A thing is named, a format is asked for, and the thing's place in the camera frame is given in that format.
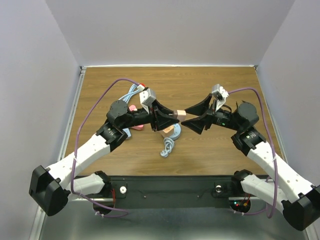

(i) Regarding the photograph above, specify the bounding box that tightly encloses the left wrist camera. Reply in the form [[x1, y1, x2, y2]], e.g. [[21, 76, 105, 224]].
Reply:
[[137, 87, 156, 114]]

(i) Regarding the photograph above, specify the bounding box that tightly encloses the pink triangular power strip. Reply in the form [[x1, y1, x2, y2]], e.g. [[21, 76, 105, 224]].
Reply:
[[129, 104, 144, 131]]

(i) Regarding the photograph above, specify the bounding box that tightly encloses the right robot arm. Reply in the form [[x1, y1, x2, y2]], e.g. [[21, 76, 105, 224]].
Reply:
[[182, 94, 320, 231]]

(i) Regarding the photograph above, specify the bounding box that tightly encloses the small pink plug adapter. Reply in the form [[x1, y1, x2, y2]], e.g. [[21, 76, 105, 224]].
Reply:
[[169, 109, 187, 122]]

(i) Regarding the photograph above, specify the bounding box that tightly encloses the round strip grey cable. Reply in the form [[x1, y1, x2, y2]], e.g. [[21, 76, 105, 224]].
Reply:
[[159, 137, 176, 159]]

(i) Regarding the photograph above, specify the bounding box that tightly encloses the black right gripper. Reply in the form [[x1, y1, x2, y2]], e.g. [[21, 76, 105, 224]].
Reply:
[[181, 93, 242, 134]]

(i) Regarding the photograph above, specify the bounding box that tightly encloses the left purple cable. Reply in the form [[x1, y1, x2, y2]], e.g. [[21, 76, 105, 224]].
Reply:
[[71, 78, 141, 218]]

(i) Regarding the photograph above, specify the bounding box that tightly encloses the white rectangular power strip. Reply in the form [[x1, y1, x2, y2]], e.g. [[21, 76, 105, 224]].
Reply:
[[123, 128, 132, 140]]

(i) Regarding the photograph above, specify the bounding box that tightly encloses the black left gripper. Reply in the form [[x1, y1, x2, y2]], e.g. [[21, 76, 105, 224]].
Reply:
[[120, 99, 179, 132]]

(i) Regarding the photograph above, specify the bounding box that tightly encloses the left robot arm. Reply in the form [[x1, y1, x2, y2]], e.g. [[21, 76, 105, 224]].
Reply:
[[28, 100, 179, 216]]

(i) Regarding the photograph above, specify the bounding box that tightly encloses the aluminium left rail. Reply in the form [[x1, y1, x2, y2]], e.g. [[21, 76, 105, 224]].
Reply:
[[57, 66, 87, 162]]

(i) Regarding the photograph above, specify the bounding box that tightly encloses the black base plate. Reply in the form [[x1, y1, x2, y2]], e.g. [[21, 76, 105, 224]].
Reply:
[[90, 175, 245, 210]]

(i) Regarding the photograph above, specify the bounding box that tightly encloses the white round power strip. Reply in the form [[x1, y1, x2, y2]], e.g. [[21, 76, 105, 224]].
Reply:
[[169, 123, 182, 141]]

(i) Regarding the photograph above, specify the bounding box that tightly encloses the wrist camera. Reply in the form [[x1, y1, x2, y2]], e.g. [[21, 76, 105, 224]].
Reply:
[[137, 87, 156, 114], [211, 84, 229, 112]]

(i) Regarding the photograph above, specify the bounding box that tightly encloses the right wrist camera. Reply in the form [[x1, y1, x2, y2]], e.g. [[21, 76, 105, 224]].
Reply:
[[211, 84, 229, 112]]

